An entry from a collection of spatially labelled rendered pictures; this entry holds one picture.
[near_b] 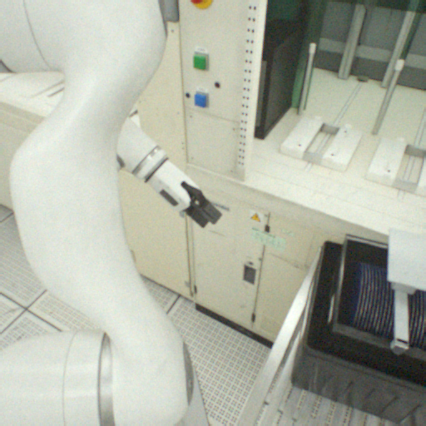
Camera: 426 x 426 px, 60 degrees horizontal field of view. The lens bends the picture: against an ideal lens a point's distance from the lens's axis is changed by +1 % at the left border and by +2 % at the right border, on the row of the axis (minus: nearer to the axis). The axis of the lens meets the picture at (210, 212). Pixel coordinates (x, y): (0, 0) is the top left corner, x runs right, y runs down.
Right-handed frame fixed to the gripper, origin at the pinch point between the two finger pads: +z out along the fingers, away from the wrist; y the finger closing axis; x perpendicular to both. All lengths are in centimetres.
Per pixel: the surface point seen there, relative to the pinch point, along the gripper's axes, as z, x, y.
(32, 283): -24, -42, -135
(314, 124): 13, 60, -24
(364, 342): 31.0, -5.4, 23.0
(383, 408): 46, -10, 17
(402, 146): 35, 64, -7
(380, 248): 28.9, 14.6, 17.1
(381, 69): 23, 112, -32
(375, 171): 31, 47, -5
